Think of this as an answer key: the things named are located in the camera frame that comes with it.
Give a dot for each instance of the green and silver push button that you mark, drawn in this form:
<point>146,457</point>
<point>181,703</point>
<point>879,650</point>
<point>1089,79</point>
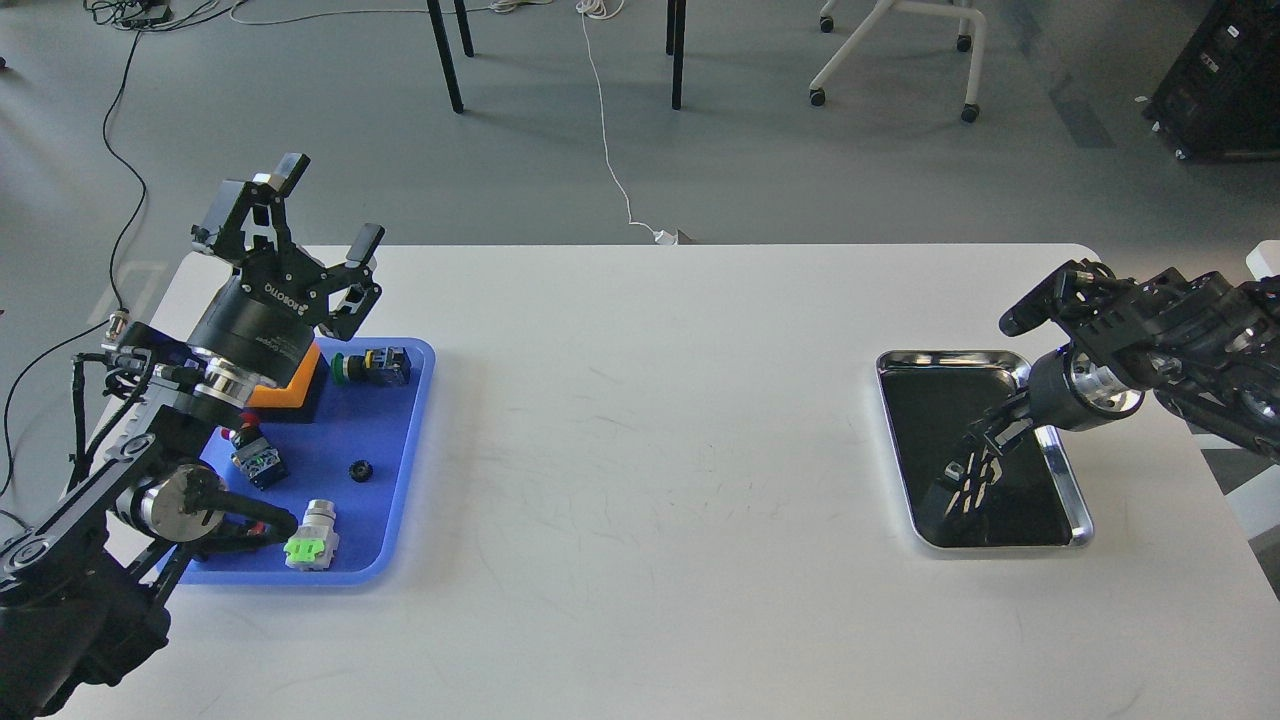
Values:
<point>315,544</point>

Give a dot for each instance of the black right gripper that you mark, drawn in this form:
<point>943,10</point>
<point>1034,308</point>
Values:
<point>1065,389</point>

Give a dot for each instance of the silver metal tray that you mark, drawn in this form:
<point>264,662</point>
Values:
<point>929,398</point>

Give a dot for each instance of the blue plastic tray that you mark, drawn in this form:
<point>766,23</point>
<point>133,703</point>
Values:
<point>377,424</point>

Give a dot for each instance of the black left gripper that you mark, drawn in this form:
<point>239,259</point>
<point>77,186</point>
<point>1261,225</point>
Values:
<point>256,319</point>

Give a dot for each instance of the black equipment case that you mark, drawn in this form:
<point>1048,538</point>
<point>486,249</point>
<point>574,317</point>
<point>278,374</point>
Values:
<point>1220,99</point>

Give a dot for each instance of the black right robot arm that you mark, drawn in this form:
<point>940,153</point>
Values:
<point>1204,347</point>

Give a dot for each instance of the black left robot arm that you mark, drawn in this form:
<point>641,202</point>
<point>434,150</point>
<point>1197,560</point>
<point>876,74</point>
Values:
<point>84,589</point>

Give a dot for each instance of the orange block on black base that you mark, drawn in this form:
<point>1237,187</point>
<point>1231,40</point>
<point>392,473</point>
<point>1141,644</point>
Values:
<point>299,401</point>

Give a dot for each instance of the blue green switch component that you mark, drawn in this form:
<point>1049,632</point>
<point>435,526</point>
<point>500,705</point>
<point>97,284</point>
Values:
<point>259,462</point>

